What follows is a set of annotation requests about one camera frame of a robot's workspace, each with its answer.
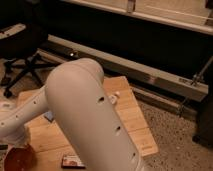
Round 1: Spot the black office chair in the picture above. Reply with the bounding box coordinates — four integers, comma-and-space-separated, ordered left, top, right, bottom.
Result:
0, 23, 56, 98

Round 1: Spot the long metal rail beam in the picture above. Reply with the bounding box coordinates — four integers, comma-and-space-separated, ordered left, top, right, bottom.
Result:
39, 35, 209, 102

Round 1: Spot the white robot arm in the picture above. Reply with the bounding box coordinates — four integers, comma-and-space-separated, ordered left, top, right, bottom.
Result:
0, 58, 146, 171

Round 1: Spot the small flat printed box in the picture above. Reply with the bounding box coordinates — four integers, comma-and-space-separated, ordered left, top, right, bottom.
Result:
61, 155, 85, 169

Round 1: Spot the blue flat object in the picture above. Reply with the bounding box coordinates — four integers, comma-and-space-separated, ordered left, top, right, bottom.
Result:
44, 111, 54, 122

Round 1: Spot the metal rod at right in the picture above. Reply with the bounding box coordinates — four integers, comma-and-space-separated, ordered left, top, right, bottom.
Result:
177, 56, 213, 116

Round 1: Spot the small white plastic piece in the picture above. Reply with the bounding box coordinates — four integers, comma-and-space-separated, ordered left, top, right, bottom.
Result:
109, 91, 120, 104

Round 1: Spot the red-brown ceramic bowl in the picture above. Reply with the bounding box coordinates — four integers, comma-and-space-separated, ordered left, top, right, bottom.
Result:
3, 146, 36, 171

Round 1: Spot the dark object right edge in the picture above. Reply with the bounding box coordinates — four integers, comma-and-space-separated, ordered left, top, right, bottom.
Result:
192, 90, 213, 150

